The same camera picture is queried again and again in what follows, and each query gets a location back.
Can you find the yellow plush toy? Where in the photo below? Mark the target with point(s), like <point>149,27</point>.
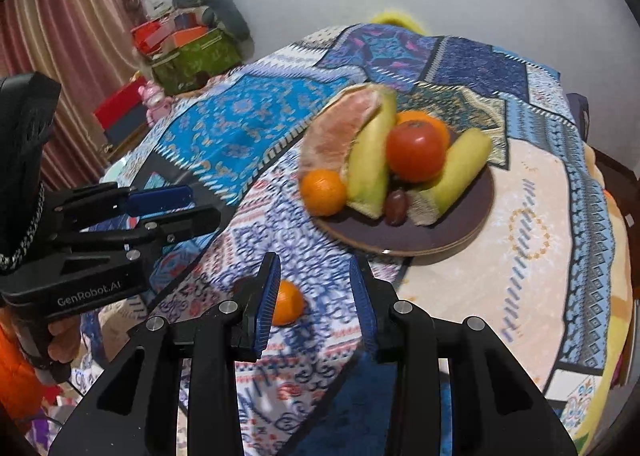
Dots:
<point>400,18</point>

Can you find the pink pomelo piece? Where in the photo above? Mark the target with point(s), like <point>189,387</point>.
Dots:
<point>335,128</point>

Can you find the red tomato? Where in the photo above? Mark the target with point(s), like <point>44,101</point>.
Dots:
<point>415,150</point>

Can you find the pink toy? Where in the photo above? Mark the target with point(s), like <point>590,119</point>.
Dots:
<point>152,100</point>

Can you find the large orange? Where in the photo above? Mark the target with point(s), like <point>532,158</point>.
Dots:
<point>430,118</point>
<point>324,192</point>

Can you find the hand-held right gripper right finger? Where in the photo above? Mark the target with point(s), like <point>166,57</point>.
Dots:
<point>362,306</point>

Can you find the patchwork blanket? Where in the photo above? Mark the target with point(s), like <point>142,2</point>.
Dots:
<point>500,286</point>

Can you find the small tangerine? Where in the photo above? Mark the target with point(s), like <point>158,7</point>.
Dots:
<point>289,305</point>

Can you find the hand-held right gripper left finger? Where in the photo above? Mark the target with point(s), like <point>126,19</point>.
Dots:
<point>267,306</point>

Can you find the grey bag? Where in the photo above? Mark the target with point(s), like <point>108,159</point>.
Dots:
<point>577,113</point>

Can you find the dark red date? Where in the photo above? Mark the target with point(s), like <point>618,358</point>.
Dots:
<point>396,207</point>

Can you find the striped curtain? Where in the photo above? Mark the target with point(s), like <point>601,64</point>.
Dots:
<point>65,25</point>

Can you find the person's left hand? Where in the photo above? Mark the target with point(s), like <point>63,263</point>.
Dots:
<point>65,343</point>

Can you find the yellow melon slice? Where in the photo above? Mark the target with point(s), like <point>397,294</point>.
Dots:
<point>460,170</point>
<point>367,160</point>

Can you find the green storage box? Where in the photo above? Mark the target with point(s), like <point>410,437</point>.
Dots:
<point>200,60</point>

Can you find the red flat box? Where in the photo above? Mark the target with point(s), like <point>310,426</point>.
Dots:
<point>120,110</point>

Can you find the pale green round dish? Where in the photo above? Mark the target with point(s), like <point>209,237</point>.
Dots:
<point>115,170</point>

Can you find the purple plate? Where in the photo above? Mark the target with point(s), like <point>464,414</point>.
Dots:
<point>450,226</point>

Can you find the pile of red boxes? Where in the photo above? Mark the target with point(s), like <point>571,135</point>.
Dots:
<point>165,30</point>

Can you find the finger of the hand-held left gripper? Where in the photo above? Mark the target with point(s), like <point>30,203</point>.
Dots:
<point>185,221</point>
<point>160,200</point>

